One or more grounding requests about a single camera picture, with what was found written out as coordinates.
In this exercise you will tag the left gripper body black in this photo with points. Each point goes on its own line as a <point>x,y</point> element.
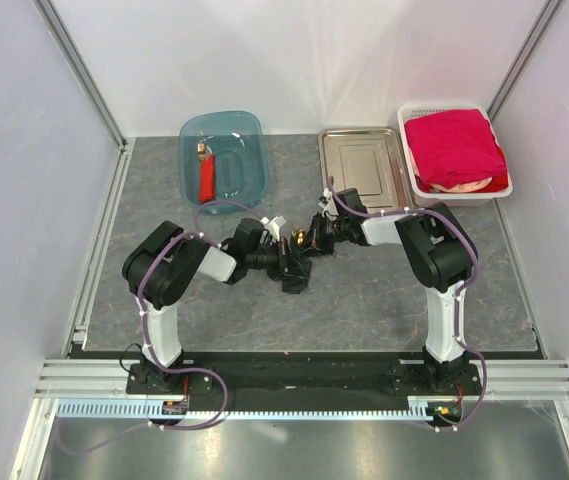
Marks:
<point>269,258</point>

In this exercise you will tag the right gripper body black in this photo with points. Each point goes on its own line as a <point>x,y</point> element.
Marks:
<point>337,229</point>

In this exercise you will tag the black paper napkin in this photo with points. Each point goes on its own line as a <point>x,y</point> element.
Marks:
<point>296,272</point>

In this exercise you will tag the gold spoon green handle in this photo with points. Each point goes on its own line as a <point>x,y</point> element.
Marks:
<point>298,236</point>

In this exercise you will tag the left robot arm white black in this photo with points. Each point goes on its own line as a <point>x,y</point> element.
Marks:
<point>160,269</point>

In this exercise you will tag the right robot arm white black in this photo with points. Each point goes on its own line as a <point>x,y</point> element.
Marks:
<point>441,256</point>

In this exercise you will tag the red rolled napkin with cutlery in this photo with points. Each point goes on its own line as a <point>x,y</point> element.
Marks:
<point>207,173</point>

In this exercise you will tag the stainless steel tray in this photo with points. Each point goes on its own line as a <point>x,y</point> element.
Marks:
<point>369,160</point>

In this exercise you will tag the white plastic basket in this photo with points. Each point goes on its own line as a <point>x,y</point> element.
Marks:
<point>422,198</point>

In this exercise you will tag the blue transparent plastic container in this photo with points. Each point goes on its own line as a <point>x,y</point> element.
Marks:
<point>241,165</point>

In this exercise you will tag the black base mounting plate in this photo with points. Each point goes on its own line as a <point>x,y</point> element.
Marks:
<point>305,381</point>

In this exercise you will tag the red folded cloth stack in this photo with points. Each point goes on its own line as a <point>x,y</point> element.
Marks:
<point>455,151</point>

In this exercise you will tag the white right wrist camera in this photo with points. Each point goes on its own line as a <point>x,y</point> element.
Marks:
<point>327,205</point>

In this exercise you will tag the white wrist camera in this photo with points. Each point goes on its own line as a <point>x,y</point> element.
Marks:
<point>272,229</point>
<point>327,205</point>

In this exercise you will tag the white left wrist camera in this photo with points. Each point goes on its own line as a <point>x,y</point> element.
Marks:
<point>272,229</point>

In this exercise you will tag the slotted grey cable duct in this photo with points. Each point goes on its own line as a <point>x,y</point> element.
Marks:
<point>155,410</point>

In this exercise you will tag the aluminium frame rail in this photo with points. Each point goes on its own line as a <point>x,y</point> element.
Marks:
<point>104,378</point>

